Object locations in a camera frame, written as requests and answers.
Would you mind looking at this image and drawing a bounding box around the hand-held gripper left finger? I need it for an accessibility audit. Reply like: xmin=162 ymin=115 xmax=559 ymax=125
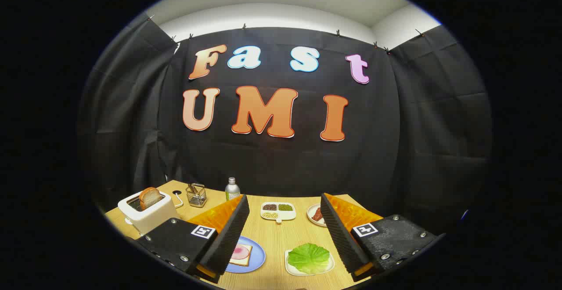
xmin=135 ymin=194 xmax=250 ymax=284

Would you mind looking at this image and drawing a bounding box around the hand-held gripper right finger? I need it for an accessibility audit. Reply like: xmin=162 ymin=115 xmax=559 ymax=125
xmin=320 ymin=192 xmax=440 ymax=283

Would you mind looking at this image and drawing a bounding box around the green lettuce leaf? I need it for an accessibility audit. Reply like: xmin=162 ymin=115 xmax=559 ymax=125
xmin=288 ymin=243 xmax=331 ymax=275

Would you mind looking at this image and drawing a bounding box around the toasted bread slice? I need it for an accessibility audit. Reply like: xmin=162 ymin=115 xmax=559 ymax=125
xmin=139 ymin=187 xmax=163 ymax=210

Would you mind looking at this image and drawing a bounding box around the white sandwich bread slice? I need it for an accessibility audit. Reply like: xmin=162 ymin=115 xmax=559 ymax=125
xmin=229 ymin=243 xmax=253 ymax=266

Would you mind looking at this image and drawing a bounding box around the blue plate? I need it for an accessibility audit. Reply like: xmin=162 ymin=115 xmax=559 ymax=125
xmin=225 ymin=236 xmax=267 ymax=274

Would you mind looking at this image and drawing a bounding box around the round white plate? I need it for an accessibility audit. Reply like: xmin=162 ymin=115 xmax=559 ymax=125
xmin=307 ymin=203 xmax=328 ymax=228

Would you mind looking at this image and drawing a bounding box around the silver bottle with green label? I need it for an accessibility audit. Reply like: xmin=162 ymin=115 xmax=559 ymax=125
xmin=225 ymin=177 xmax=241 ymax=201

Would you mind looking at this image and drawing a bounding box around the white divided dish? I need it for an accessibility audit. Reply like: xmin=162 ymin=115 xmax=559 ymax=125
xmin=260 ymin=202 xmax=297 ymax=224

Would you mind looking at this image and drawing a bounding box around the square white plate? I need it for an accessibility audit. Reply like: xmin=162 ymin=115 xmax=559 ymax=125
xmin=285 ymin=248 xmax=335 ymax=277

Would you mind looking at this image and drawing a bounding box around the white toaster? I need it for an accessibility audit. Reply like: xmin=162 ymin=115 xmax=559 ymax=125
xmin=118 ymin=188 xmax=181 ymax=236

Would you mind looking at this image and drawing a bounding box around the black backdrop cloth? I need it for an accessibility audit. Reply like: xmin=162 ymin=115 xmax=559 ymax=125
xmin=77 ymin=12 xmax=494 ymax=238

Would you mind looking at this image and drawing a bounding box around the metal wire utensil holder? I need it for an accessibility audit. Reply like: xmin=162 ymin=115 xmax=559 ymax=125
xmin=186 ymin=183 xmax=207 ymax=208

